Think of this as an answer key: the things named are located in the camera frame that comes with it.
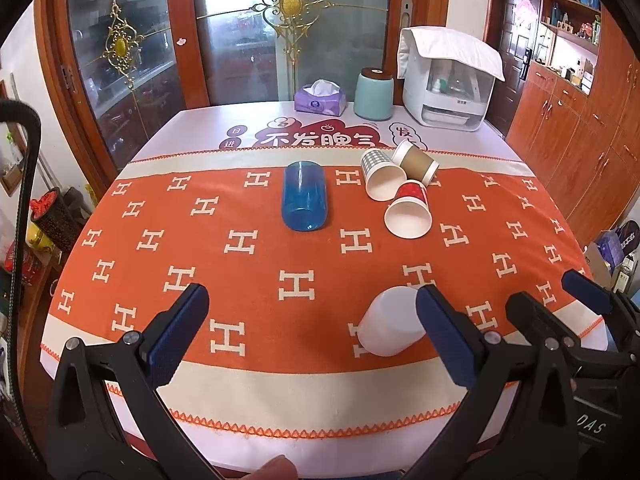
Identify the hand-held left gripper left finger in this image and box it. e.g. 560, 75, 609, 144
46, 283, 211, 480

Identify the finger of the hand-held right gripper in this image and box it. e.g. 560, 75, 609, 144
561, 269, 640, 333
505, 291, 608, 361

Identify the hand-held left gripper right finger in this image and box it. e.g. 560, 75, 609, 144
400, 284, 581, 480

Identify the white plastic cup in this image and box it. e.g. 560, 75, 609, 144
357, 286, 427, 357

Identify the red paper cup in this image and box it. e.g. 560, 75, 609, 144
383, 179, 433, 239

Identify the checkered paper cup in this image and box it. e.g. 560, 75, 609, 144
360, 148, 407, 201

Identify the brown paper cup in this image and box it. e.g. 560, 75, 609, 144
391, 139, 440, 186

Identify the blue transparent cup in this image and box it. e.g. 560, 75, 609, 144
281, 160, 332, 234

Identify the person's left hand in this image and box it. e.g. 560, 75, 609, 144
248, 455, 301, 480

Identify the cardboard box with purple packet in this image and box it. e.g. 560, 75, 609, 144
582, 220, 640, 293

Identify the orange patterned blanket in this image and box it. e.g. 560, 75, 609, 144
40, 147, 609, 437

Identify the black perforated basket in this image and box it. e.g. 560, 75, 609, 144
29, 187, 85, 255

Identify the orange patterned tablecloth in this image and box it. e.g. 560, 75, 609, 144
39, 100, 610, 477

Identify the white countertop appliance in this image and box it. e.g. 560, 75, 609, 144
401, 52, 497, 132

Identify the teal canister with brown lid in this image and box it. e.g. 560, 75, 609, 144
353, 67, 396, 121

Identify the dark brown entrance door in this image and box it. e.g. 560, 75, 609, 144
489, 0, 544, 133

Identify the purple tissue box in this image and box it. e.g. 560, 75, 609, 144
293, 80, 348, 115

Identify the glass door with gold ornament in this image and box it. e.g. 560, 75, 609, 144
46, 0, 210, 183
191, 0, 417, 110

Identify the white folded cloth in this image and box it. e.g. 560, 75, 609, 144
398, 26, 506, 81

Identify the wooden wall cabinet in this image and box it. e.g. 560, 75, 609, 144
504, 0, 640, 248

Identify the black cable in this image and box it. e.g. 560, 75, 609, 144
0, 99, 45, 466

